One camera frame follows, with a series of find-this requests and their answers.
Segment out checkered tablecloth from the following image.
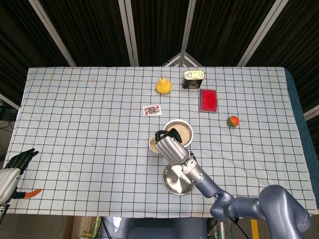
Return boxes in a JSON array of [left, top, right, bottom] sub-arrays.
[[4, 66, 319, 220]]

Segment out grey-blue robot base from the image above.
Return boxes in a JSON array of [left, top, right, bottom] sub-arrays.
[[99, 216, 209, 239]]

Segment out playing card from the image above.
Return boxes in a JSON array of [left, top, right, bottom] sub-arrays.
[[142, 104, 162, 117]]

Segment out black equipment box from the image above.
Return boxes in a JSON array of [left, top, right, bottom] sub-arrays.
[[0, 99, 16, 121]]

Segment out blue padded table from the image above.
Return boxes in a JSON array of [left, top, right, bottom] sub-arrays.
[[284, 67, 319, 217]]

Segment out green and yellow cables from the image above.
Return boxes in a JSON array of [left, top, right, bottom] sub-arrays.
[[83, 216, 103, 239]]

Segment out steel plate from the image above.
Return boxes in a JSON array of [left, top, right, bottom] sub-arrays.
[[162, 164, 196, 196]]

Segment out yellow pear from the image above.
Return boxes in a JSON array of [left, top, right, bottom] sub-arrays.
[[155, 77, 172, 95]]

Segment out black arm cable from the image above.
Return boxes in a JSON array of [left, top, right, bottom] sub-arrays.
[[224, 204, 250, 239]]

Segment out white aluminium frame post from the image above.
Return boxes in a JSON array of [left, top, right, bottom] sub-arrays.
[[118, 0, 140, 67], [236, 0, 285, 67], [28, 0, 77, 67], [180, 0, 197, 54]]

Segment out white paper cup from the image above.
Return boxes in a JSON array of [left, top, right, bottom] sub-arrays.
[[149, 135, 165, 155]]

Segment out red stamp pad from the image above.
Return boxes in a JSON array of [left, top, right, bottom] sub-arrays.
[[198, 88, 218, 114]]

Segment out red and green ball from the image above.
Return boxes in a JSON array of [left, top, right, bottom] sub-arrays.
[[226, 116, 240, 128]]

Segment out white bowl of rice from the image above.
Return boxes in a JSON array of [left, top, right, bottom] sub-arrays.
[[163, 119, 194, 147]]

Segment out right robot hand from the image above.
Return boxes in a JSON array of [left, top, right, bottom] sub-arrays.
[[154, 128, 190, 166]]

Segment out white aluminium frame rail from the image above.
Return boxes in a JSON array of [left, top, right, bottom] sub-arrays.
[[304, 104, 319, 121], [0, 93, 20, 110]]

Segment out black pleated curtain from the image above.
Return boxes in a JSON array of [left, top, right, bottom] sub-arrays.
[[0, 0, 319, 118]]

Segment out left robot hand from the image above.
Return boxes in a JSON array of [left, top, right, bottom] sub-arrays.
[[0, 148, 42, 206]]

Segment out luncheon meat can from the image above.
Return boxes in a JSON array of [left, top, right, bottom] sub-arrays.
[[181, 70, 206, 90]]

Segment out white frame foot bracket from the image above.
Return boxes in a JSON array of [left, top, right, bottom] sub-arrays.
[[161, 51, 204, 67]]

